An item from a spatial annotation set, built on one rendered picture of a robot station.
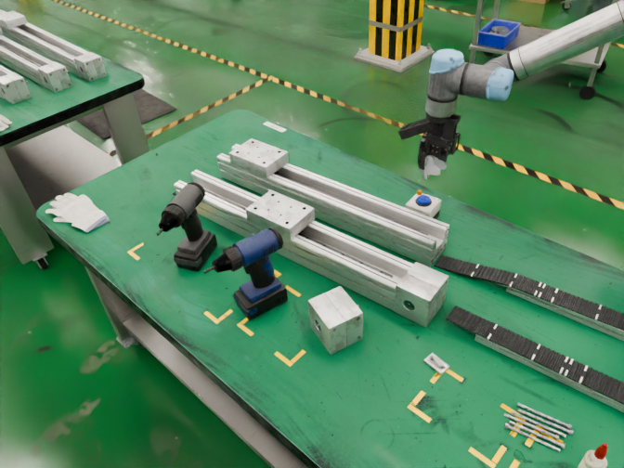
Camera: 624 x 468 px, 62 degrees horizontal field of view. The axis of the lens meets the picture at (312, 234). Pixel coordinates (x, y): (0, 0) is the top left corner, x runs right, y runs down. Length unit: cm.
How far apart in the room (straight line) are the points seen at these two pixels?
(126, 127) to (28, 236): 71
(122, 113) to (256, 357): 181
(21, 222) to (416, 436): 215
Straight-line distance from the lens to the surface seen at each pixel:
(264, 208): 146
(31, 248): 288
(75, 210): 184
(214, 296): 141
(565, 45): 142
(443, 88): 135
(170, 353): 206
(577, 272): 154
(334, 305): 122
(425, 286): 127
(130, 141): 288
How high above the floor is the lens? 179
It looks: 40 degrees down
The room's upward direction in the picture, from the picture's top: 4 degrees counter-clockwise
